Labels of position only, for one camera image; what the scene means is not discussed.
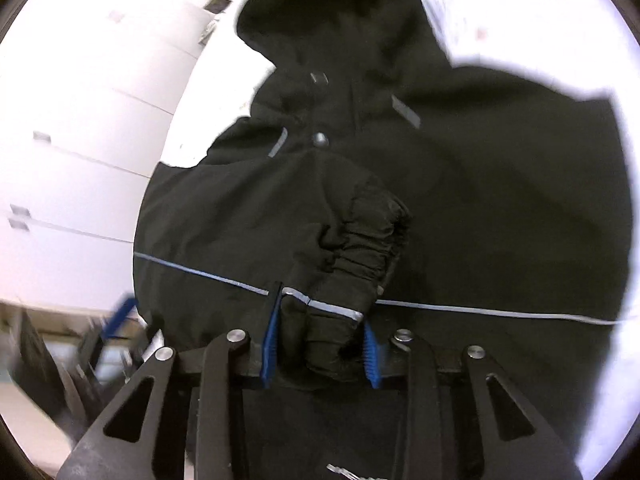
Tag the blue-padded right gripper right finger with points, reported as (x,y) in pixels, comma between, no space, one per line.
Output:
(465,417)

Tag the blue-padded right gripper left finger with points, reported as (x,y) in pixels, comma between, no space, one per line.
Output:
(181,412)

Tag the black hooded jacket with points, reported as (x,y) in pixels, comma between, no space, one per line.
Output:
(386,187)

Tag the white wardrobe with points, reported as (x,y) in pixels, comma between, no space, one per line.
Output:
(89,89)

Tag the white floral bed quilt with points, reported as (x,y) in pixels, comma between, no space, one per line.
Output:
(580,47)

